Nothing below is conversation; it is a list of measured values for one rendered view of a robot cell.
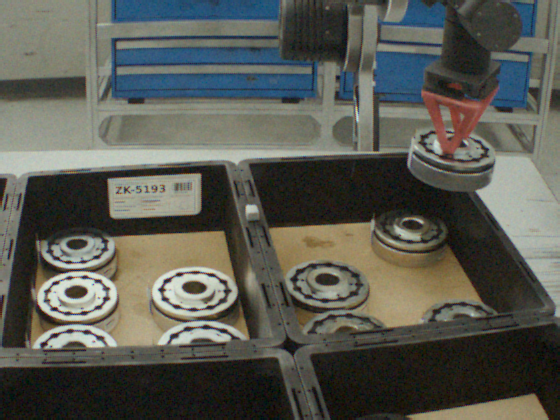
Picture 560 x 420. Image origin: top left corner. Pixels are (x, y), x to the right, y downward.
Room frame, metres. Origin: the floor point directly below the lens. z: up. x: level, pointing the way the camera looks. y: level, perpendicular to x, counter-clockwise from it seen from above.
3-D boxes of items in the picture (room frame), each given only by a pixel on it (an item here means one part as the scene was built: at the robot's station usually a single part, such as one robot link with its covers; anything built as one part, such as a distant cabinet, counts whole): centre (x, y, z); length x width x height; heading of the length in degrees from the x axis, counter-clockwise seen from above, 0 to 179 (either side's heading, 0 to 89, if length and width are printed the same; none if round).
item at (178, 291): (0.82, 0.09, 0.86); 0.05 x 0.05 x 0.01
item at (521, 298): (0.86, -0.12, 0.87); 0.40 x 0.30 x 0.11; 11
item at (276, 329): (0.80, 0.17, 0.92); 0.40 x 0.30 x 0.02; 11
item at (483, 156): (0.88, -0.20, 1.03); 0.10 x 0.10 x 0.01
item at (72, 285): (0.79, 0.24, 0.86); 0.05 x 0.05 x 0.01
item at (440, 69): (0.88, -0.20, 1.15); 0.10 x 0.07 x 0.07; 151
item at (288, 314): (0.86, -0.12, 0.92); 0.40 x 0.30 x 0.02; 11
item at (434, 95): (0.87, -0.19, 1.08); 0.07 x 0.07 x 0.09; 61
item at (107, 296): (0.79, 0.24, 0.86); 0.10 x 0.10 x 0.01
